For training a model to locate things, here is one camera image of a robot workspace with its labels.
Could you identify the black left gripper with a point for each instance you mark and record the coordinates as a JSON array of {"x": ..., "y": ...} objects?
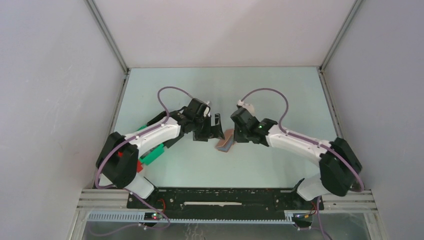
[{"x": 215, "y": 131}]

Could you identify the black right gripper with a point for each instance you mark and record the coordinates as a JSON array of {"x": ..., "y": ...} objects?
[{"x": 238, "y": 138}]

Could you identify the tan leather card holder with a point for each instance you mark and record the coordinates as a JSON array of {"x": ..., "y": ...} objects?
[{"x": 224, "y": 145}]

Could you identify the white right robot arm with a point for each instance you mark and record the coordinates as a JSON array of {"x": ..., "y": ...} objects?
[{"x": 339, "y": 167}]

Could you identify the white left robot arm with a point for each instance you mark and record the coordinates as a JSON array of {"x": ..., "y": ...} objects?
[{"x": 109, "y": 174}]

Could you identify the black plastic bin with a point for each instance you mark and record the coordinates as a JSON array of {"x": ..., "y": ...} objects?
[{"x": 161, "y": 118}]

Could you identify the green plastic bin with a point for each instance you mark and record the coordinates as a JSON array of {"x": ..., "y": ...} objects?
[{"x": 151, "y": 155}]

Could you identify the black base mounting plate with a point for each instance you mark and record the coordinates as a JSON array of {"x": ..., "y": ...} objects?
[{"x": 232, "y": 204}]

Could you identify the red plastic bin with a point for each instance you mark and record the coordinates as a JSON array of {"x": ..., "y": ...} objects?
[{"x": 129, "y": 161}]

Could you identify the aluminium frame rail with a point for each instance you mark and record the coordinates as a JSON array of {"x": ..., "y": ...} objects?
[{"x": 120, "y": 205}]

